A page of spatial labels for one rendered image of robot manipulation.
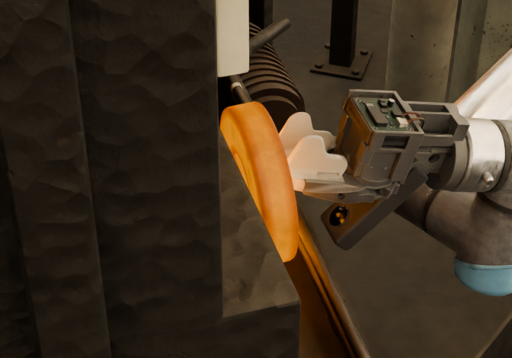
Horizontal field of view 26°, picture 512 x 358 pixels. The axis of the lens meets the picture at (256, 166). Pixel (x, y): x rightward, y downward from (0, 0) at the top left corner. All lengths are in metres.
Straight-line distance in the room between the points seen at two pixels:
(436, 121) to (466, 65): 1.19
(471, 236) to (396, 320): 0.78
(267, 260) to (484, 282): 0.45
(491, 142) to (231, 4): 0.55
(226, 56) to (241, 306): 0.20
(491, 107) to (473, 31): 0.93
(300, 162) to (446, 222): 0.24
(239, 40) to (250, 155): 0.37
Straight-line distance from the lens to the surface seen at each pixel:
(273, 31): 1.62
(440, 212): 1.22
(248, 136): 1.00
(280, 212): 0.99
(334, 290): 1.02
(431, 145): 1.09
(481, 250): 1.20
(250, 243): 0.81
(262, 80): 1.57
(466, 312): 2.00
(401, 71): 2.13
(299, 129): 1.06
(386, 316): 1.97
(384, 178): 1.07
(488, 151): 1.11
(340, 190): 1.04
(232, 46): 0.63
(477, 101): 1.31
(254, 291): 0.77
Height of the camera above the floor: 1.42
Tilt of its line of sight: 39 degrees down
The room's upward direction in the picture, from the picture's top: straight up
